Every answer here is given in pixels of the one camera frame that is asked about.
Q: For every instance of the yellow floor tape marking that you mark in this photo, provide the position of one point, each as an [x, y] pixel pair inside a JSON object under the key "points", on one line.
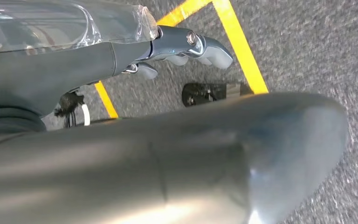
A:
{"points": [[240, 46]]}

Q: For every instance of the black robot foot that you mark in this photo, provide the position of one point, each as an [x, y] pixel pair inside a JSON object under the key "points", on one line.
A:
{"points": [[203, 92]]}

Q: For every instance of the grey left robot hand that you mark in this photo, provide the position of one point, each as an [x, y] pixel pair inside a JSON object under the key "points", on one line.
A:
{"points": [[166, 170]]}

